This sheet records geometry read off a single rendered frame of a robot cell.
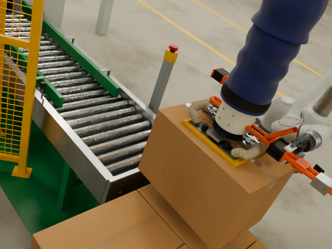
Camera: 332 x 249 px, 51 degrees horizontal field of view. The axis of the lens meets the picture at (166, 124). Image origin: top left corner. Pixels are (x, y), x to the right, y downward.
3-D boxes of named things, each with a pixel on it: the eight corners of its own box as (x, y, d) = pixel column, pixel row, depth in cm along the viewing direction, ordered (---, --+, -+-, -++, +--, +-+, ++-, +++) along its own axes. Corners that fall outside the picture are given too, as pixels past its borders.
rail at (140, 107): (27, 23, 355) (29, 5, 345) (32, 23, 359) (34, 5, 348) (179, 170, 240) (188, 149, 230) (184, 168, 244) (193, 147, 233)
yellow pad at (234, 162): (181, 122, 167) (184, 114, 164) (194, 118, 174) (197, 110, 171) (233, 169, 150) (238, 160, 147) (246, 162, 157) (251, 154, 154)
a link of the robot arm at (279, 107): (259, 115, 232) (275, 88, 219) (284, 125, 232) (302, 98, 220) (261, 129, 218) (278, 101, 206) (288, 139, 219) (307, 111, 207)
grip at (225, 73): (209, 76, 194) (213, 68, 192) (219, 74, 200) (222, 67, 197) (221, 84, 190) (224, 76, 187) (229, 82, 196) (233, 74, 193)
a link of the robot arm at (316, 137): (315, 152, 165) (310, 156, 161) (299, 141, 170) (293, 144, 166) (325, 138, 160) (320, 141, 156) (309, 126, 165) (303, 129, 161)
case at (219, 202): (137, 168, 192) (157, 108, 170) (186, 150, 219) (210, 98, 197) (213, 253, 161) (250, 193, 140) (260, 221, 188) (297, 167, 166)
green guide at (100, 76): (20, 8, 341) (20, -1, 336) (30, 9, 348) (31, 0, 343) (114, 98, 261) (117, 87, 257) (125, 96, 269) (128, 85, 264)
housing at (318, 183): (309, 184, 140) (314, 176, 137) (315, 179, 144) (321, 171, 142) (324, 196, 136) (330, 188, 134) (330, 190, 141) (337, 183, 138)
